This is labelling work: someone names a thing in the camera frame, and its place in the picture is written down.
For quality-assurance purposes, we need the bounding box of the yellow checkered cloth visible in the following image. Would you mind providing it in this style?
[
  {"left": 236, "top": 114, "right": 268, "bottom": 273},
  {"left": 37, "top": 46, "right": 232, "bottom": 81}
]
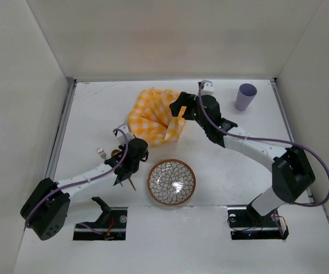
[{"left": 127, "top": 87, "right": 186, "bottom": 147}]

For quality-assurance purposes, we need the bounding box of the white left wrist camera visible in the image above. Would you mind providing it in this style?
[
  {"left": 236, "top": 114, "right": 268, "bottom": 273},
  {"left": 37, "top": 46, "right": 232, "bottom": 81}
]
[{"left": 116, "top": 123, "right": 135, "bottom": 144}]

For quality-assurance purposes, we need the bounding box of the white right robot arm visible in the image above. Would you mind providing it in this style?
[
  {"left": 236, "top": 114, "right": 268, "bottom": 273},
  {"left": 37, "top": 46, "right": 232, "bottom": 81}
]
[{"left": 170, "top": 92, "right": 315, "bottom": 223}]

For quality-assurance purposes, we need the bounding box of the patterned ceramic bowl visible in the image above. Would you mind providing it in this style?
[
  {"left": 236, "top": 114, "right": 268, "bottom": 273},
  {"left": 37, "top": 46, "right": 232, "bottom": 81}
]
[{"left": 147, "top": 159, "right": 196, "bottom": 206}]

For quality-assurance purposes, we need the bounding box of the lilac plastic cup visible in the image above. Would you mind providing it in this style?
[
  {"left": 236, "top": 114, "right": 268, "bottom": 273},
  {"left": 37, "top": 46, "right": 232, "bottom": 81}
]
[{"left": 235, "top": 83, "right": 258, "bottom": 111}]

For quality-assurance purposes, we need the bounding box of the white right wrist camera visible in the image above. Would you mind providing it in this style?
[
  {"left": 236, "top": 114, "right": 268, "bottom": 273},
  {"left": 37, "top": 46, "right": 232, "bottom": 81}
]
[{"left": 198, "top": 80, "right": 214, "bottom": 95}]

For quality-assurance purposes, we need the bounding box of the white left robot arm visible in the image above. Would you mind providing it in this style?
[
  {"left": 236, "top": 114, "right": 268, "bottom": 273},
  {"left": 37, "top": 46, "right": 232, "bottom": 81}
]
[{"left": 20, "top": 138, "right": 149, "bottom": 241}]

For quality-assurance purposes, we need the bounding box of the silver fork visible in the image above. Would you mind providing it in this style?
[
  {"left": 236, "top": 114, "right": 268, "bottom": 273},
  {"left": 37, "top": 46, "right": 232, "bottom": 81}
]
[{"left": 97, "top": 147, "right": 107, "bottom": 160}]

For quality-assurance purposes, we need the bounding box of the copper spoon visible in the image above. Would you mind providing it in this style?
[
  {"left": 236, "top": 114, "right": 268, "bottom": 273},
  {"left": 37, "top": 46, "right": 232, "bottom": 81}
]
[{"left": 111, "top": 149, "right": 137, "bottom": 191}]

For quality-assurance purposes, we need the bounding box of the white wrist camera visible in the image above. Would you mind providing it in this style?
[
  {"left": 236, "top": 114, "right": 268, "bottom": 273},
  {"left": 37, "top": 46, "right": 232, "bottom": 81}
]
[
  {"left": 116, "top": 123, "right": 135, "bottom": 144},
  {"left": 198, "top": 80, "right": 214, "bottom": 95}
]

